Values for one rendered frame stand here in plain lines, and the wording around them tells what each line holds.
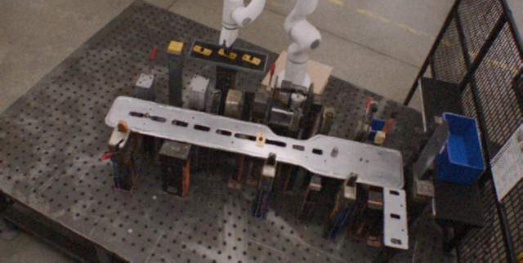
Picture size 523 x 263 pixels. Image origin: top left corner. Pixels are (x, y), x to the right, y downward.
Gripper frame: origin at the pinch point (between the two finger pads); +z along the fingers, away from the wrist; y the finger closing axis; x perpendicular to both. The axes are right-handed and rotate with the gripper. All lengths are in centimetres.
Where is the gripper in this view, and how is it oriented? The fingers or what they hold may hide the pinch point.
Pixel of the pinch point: (228, 50)
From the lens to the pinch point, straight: 226.5
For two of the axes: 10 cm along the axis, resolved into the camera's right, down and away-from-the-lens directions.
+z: -1.4, 6.6, 7.4
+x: 9.0, 3.9, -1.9
